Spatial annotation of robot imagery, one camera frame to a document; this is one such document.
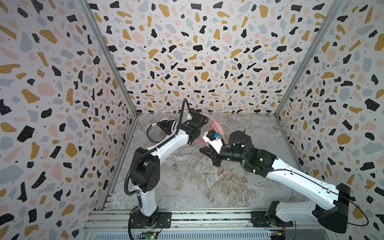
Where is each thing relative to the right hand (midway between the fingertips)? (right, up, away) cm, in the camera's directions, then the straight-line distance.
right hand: (199, 147), depth 63 cm
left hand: (-5, +11, +26) cm, 28 cm away
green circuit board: (-24, -42, +7) cm, 49 cm away
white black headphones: (-31, +5, +48) cm, 57 cm away
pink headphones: (+9, +9, +23) cm, 26 cm away
